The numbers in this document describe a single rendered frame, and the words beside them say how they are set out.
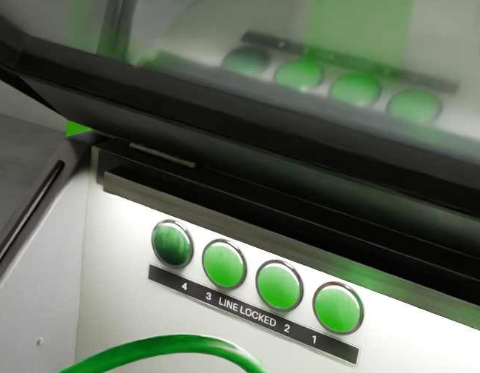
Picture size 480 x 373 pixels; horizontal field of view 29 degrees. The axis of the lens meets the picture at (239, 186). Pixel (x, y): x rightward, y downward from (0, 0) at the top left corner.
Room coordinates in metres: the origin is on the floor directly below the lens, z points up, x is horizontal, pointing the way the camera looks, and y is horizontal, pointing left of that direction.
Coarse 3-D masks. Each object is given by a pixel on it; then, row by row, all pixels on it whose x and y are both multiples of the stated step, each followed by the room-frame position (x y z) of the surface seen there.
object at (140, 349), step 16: (160, 336) 0.56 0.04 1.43; (176, 336) 0.57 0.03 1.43; (192, 336) 0.58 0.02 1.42; (208, 336) 0.59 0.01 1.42; (112, 352) 0.54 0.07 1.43; (128, 352) 0.54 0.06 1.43; (144, 352) 0.55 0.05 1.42; (160, 352) 0.56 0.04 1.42; (176, 352) 0.56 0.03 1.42; (192, 352) 0.57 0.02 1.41; (208, 352) 0.58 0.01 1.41; (224, 352) 0.59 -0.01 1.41; (240, 352) 0.60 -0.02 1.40; (64, 368) 0.52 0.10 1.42; (80, 368) 0.52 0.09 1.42; (96, 368) 0.53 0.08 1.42; (112, 368) 0.53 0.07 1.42; (256, 368) 0.61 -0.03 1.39
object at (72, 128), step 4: (68, 124) 3.52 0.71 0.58; (72, 124) 3.50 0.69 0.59; (76, 124) 3.50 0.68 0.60; (80, 124) 3.49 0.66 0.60; (68, 128) 3.52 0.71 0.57; (72, 128) 3.50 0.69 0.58; (76, 128) 3.49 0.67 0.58; (80, 128) 3.49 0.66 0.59; (84, 128) 3.48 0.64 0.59; (88, 128) 3.47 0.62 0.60; (68, 132) 3.52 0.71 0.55; (72, 132) 3.50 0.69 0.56; (76, 132) 3.49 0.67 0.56
